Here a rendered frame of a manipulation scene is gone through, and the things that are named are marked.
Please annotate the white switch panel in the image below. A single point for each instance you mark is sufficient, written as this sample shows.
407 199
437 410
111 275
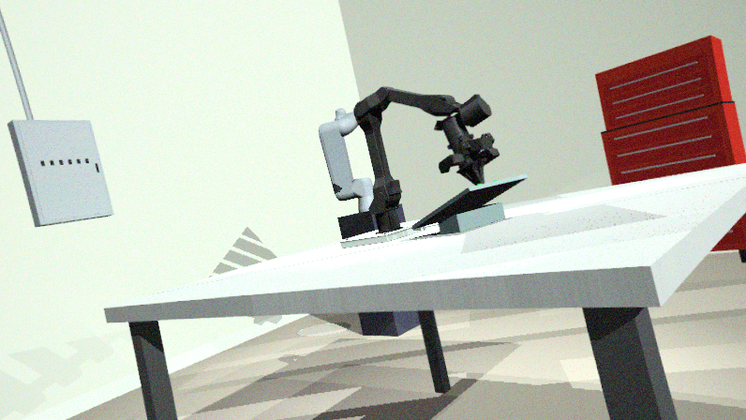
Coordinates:
467 209

